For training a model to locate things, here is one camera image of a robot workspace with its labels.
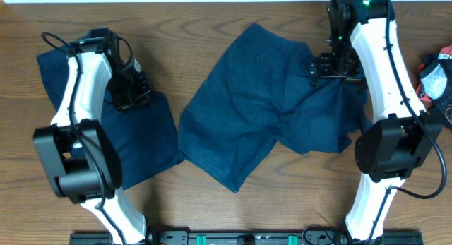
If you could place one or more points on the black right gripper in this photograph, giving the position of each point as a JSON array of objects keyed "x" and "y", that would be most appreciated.
[{"x": 320, "y": 68}]

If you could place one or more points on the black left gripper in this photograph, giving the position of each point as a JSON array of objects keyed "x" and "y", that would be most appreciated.
[{"x": 135, "y": 97}]

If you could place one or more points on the dark navy garment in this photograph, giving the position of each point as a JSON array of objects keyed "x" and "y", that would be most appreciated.
[{"x": 145, "y": 140}]

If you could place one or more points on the dark blue shorts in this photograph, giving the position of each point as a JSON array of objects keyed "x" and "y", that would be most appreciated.
[{"x": 258, "y": 94}]

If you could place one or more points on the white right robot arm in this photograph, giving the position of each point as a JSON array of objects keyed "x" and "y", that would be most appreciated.
[{"x": 365, "y": 50}]

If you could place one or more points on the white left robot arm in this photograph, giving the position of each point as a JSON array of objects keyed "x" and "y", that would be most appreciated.
[{"x": 79, "y": 160}]

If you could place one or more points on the red black clothes pile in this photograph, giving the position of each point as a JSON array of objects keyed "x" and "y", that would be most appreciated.
[{"x": 434, "y": 88}]

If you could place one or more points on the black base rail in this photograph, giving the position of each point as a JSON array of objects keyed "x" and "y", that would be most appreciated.
[{"x": 312, "y": 236}]

